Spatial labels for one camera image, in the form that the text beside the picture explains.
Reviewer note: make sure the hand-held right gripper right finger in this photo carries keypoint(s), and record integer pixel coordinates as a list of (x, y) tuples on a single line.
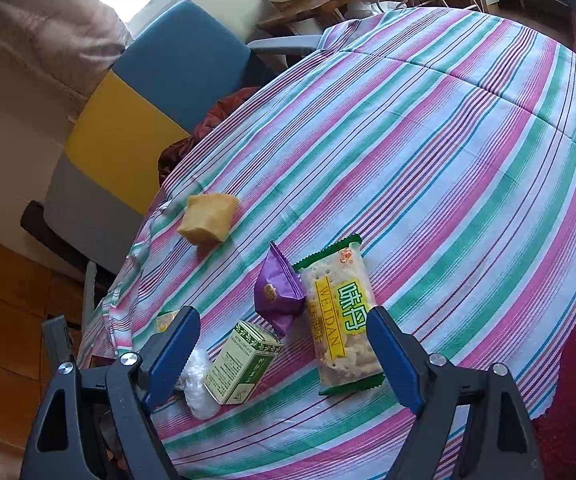
[(393, 360)]

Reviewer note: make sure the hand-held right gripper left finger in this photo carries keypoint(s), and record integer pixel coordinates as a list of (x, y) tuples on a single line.
[(167, 355)]

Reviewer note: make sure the clear plastic bag ball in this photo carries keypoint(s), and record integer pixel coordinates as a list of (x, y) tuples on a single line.
[(200, 390)]

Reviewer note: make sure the green and white box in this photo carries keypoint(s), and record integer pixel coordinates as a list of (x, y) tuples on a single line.
[(240, 365)]

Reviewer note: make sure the purple snack packet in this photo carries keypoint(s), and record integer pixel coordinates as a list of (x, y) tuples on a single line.
[(278, 295)]

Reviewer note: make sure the yellow sponge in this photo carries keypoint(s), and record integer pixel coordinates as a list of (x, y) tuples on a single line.
[(207, 217)]

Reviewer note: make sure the wooden wardrobe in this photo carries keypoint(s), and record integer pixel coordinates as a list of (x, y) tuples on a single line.
[(7, 310)]

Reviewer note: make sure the striped tablecloth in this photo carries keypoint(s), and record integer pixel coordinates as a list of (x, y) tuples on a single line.
[(418, 160)]

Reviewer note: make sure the dark red cloth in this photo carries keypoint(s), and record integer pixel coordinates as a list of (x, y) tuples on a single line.
[(217, 110)]

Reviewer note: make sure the grey yellow blue chair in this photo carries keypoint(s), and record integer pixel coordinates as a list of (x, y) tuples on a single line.
[(177, 60)]

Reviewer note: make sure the pink patterned curtain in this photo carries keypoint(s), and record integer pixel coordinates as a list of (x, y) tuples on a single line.
[(52, 35)]

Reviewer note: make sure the wooden side table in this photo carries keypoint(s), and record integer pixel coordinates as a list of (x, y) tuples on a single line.
[(318, 10)]

